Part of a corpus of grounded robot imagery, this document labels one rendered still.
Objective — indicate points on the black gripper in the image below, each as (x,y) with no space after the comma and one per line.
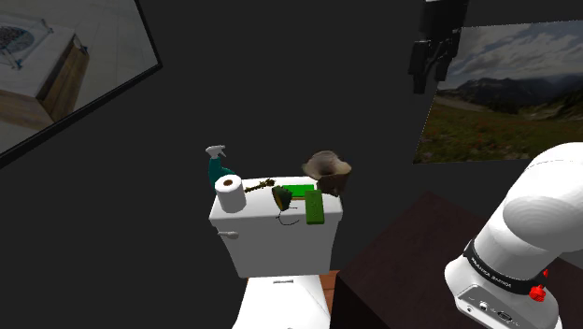
(444,18)

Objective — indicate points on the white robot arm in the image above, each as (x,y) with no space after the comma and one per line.
(514,246)

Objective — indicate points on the bright green flat box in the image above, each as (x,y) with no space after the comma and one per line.
(298,190)

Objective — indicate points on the green remote control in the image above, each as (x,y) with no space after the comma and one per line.
(314,209)

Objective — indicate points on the dark brown robot stand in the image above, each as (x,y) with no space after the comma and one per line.
(400,264)

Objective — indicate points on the teal spray bottle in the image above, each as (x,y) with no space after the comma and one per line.
(216,171)

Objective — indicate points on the white toilet paper roll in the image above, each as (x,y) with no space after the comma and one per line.
(232,198)

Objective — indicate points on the mountain landscape wall picture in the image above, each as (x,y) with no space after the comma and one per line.
(501,114)

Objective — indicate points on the black framed wall mirror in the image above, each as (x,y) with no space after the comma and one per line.
(68,68)

